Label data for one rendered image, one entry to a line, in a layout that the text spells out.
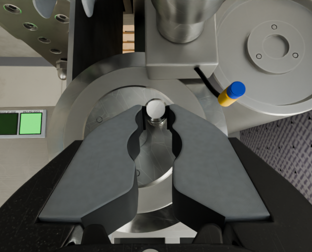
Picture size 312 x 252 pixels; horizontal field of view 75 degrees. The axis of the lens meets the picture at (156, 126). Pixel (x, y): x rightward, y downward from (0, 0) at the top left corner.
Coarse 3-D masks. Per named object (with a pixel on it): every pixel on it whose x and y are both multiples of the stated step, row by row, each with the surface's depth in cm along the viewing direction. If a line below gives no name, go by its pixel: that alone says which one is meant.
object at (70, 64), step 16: (80, 0) 20; (80, 16) 20; (96, 16) 26; (112, 16) 34; (80, 32) 20; (96, 32) 25; (112, 32) 34; (80, 48) 20; (96, 48) 25; (112, 48) 34; (80, 64) 20
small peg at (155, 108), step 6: (150, 102) 12; (156, 102) 12; (162, 102) 12; (144, 108) 12; (150, 108) 12; (156, 108) 12; (162, 108) 12; (150, 114) 12; (156, 114) 12; (162, 114) 12; (150, 120) 12; (156, 120) 12; (162, 120) 13; (156, 126) 14
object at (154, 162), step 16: (112, 96) 15; (128, 96) 15; (144, 96) 15; (160, 96) 15; (96, 112) 15; (112, 112) 15; (160, 128) 14; (144, 144) 15; (160, 144) 14; (144, 160) 14; (160, 160) 14; (144, 176) 14; (160, 176) 14
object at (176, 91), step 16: (96, 80) 16; (112, 80) 16; (128, 80) 16; (144, 80) 16; (160, 80) 16; (176, 80) 16; (80, 96) 16; (96, 96) 16; (176, 96) 16; (192, 96) 16; (80, 112) 16; (192, 112) 16; (64, 128) 16; (80, 128) 16; (64, 144) 16; (144, 192) 15; (160, 192) 15; (144, 208) 15; (160, 208) 15
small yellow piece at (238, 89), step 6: (198, 72) 14; (204, 78) 14; (210, 84) 13; (234, 84) 10; (240, 84) 10; (210, 90) 13; (228, 90) 11; (234, 90) 10; (240, 90) 10; (216, 96) 13; (222, 96) 12; (228, 96) 11; (234, 96) 11; (222, 102) 12; (228, 102) 12
